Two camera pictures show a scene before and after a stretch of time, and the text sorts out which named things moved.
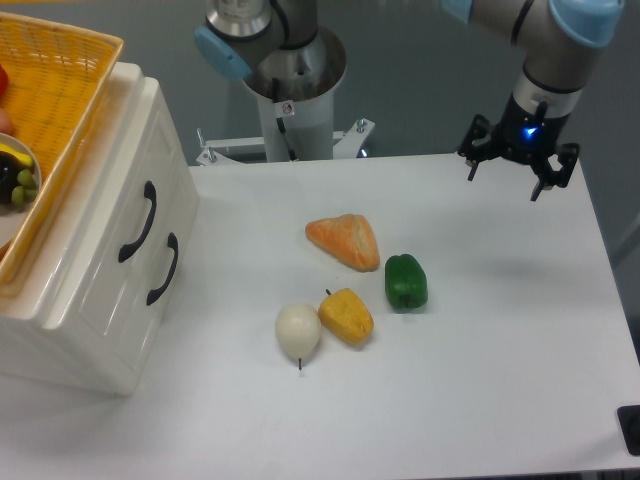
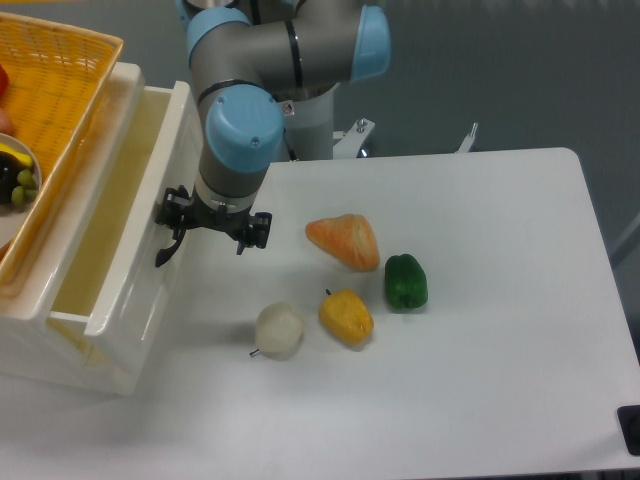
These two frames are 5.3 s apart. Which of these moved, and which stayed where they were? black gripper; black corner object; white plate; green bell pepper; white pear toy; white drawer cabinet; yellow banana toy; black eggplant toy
Moved: black gripper; white pear toy
Stayed: white plate; black eggplant toy; green bell pepper; white drawer cabinet; black corner object; yellow banana toy
